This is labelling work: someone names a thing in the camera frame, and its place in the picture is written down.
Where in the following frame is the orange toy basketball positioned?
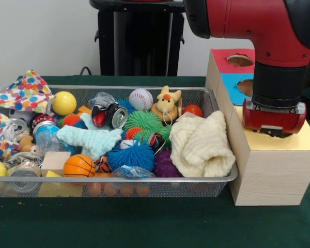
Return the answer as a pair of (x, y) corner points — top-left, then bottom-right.
(63, 154), (97, 178)

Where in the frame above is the red orange ball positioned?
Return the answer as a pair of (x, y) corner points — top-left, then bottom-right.
(182, 104), (204, 118)

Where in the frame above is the green spiky puffer ball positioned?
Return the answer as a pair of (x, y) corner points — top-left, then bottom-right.
(123, 110), (164, 132)

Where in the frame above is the yellow ball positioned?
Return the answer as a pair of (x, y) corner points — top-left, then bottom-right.
(52, 91), (78, 116)

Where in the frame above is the light blue muslin cloth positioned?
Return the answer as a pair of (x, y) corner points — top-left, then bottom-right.
(56, 113), (123, 161)

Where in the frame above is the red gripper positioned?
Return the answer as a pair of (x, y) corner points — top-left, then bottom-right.
(242, 99), (307, 135)

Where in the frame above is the cream muslin cloth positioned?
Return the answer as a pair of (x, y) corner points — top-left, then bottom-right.
(169, 110), (236, 178)

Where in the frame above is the yellow plush chick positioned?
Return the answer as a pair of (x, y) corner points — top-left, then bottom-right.
(151, 85), (183, 123)

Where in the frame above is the silver mesh bin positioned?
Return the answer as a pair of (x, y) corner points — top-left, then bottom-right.
(0, 85), (239, 198)

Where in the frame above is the dark green table cloth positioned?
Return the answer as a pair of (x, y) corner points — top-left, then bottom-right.
(0, 74), (310, 248)

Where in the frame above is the white toy baseball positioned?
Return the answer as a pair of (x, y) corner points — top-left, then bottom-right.
(129, 88), (154, 112)

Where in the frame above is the polka dot cloth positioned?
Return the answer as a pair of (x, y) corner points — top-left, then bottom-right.
(0, 69), (57, 112)

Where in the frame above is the wooden box with three holes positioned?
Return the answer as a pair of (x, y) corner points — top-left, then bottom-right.
(205, 48), (310, 207)

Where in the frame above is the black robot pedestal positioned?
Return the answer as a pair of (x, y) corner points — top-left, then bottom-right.
(89, 0), (194, 76)

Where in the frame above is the blue spiky puffer ball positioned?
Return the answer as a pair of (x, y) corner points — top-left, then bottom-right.
(107, 139), (156, 173)

